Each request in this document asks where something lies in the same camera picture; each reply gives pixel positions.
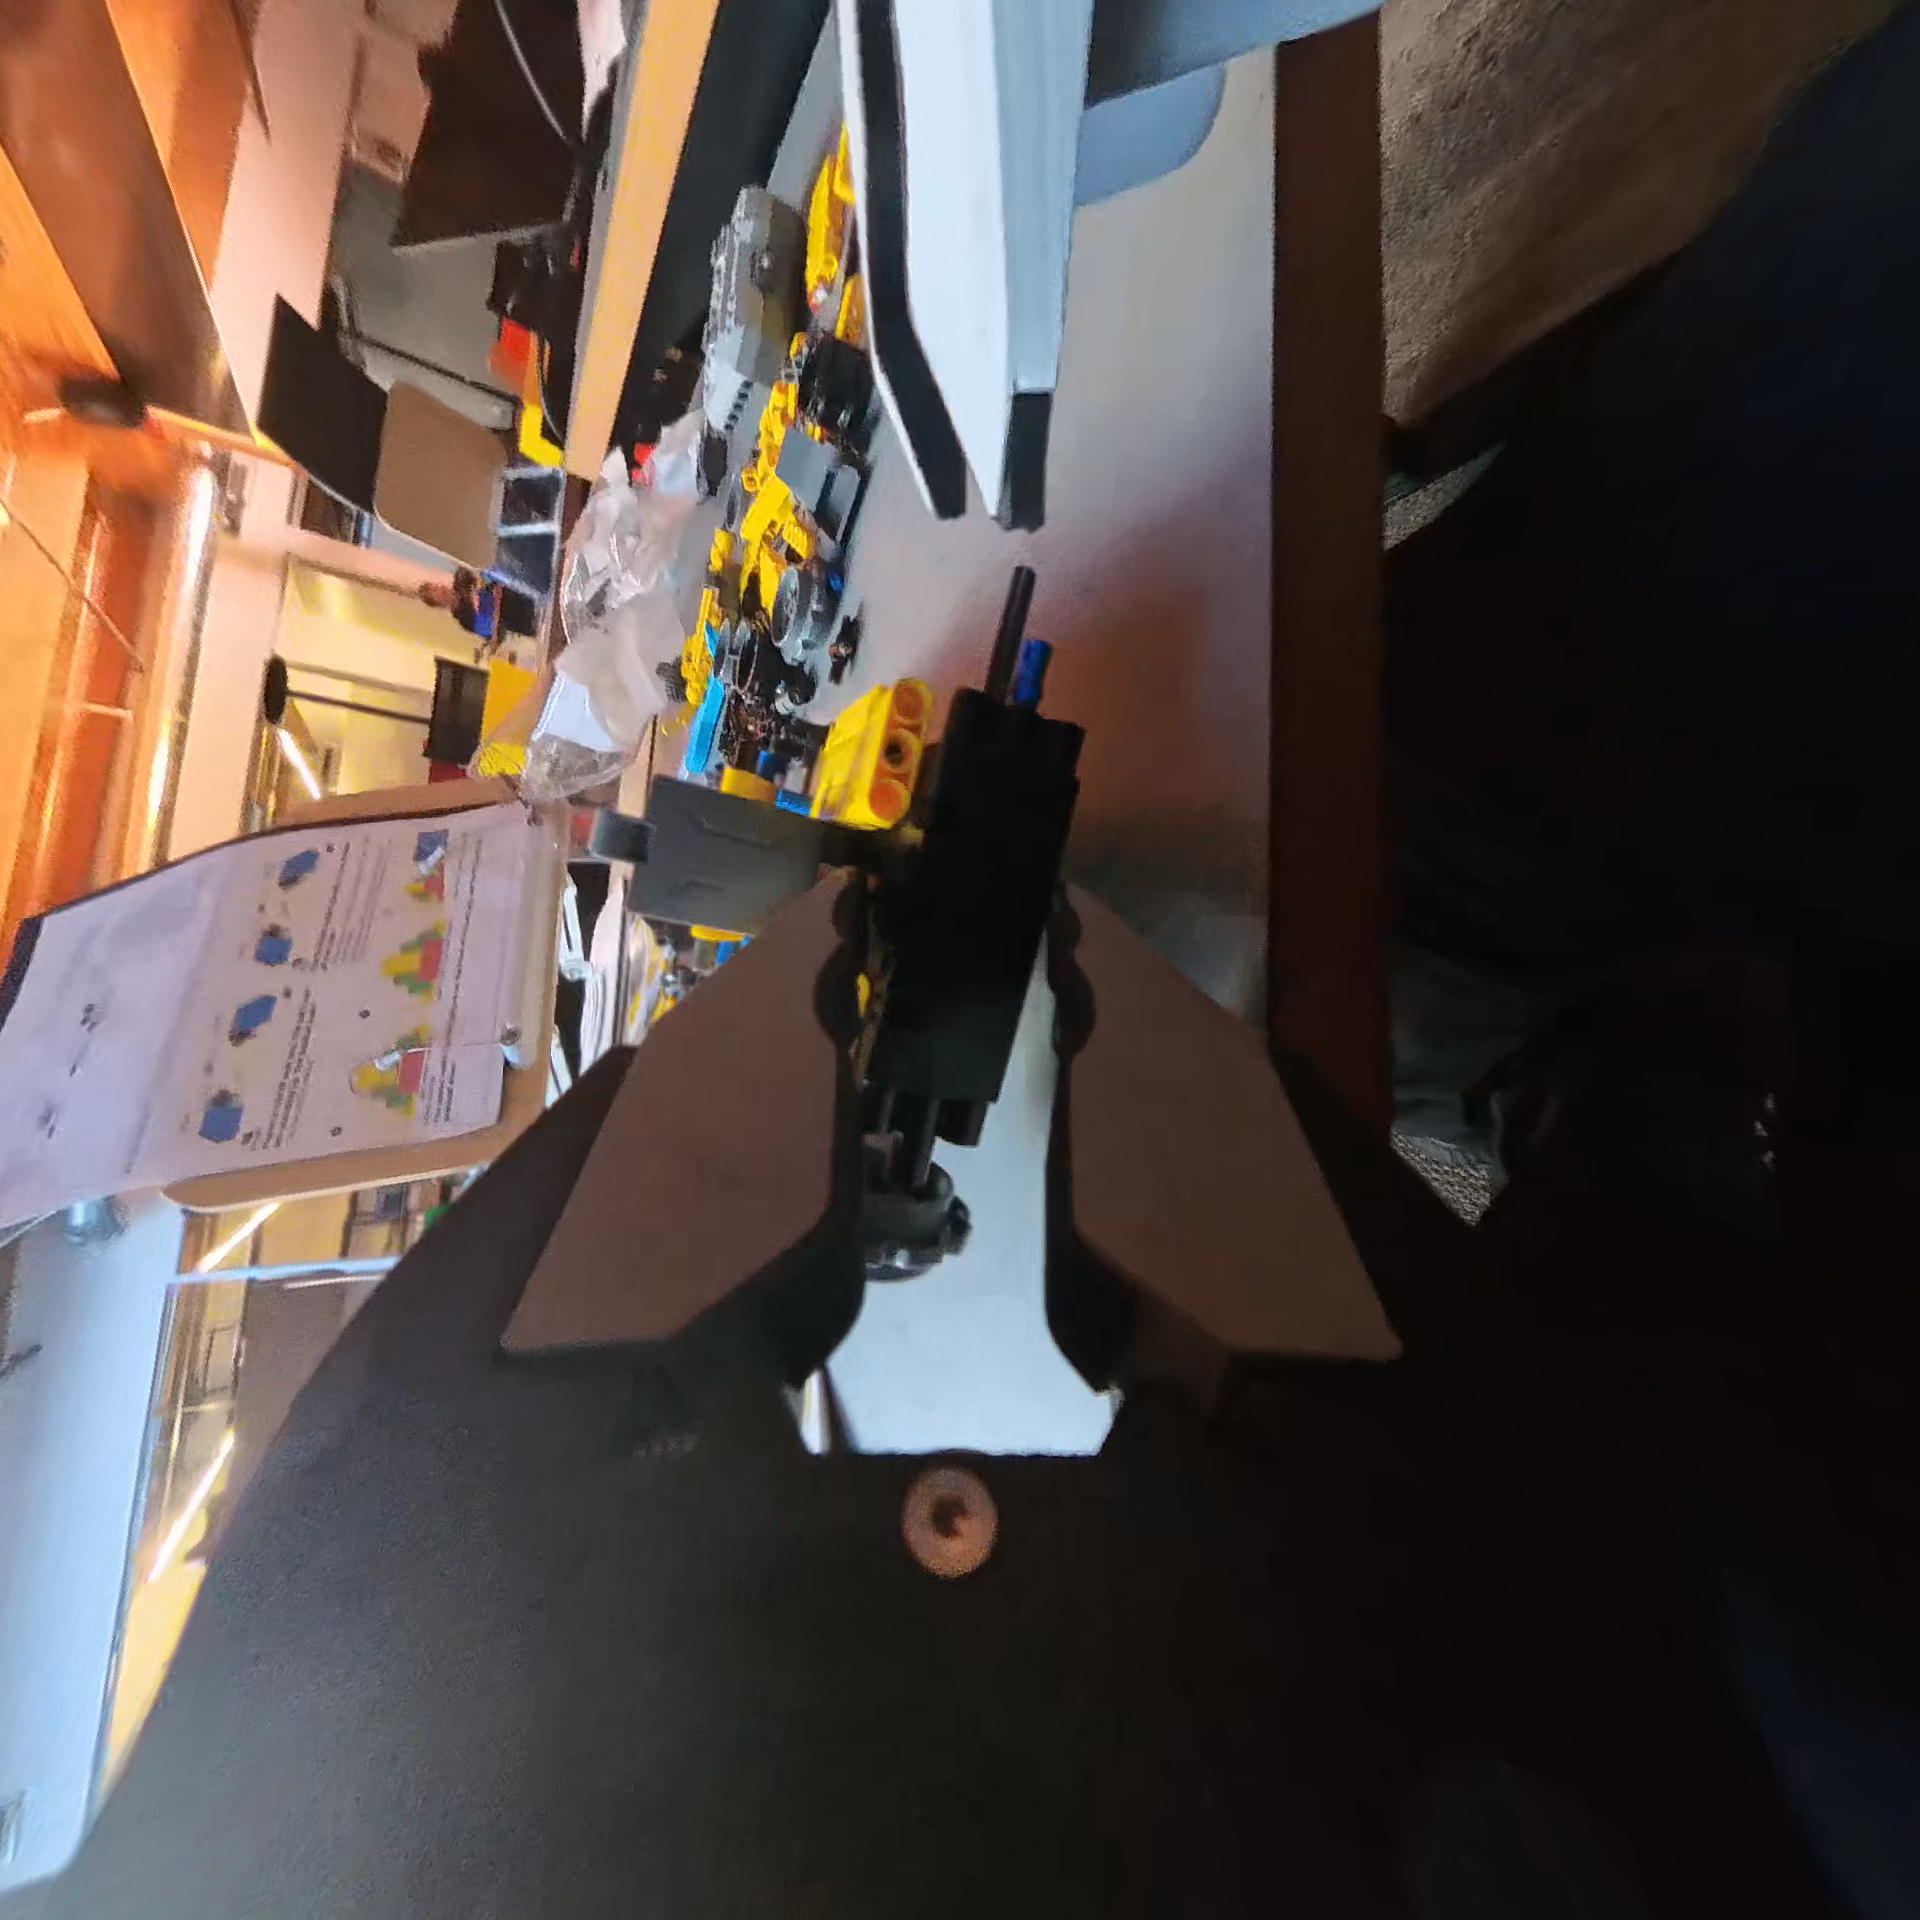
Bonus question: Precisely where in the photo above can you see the grey battery box brick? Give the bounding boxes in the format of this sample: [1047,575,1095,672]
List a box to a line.
[697,180,819,427]

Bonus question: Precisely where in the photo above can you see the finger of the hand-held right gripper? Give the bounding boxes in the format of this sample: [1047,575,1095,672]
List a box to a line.
[1065,0,1388,218]
[835,0,1088,532]

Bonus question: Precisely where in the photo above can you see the pile of loose toy bricks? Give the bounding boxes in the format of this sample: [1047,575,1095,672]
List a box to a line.
[667,128,889,819]

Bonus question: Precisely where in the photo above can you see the clear plastic bags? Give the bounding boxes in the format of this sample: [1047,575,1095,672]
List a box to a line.
[519,447,730,807]

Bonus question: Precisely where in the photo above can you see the printed instruction sign sheet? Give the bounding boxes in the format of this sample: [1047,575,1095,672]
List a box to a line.
[0,795,578,1240]

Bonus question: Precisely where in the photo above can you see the orange wooden table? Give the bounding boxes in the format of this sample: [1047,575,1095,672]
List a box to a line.
[561,0,836,490]

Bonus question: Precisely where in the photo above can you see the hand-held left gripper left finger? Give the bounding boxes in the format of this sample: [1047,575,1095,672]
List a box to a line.
[498,881,878,1370]

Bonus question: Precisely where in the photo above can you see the person's legs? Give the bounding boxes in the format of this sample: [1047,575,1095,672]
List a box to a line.
[1368,0,1920,1920]

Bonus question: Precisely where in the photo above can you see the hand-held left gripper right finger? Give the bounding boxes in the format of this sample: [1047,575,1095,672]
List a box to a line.
[1033,881,1408,1402]

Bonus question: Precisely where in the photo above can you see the yellow toy brick vehicle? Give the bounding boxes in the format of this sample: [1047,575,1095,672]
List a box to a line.
[584,565,1095,1287]

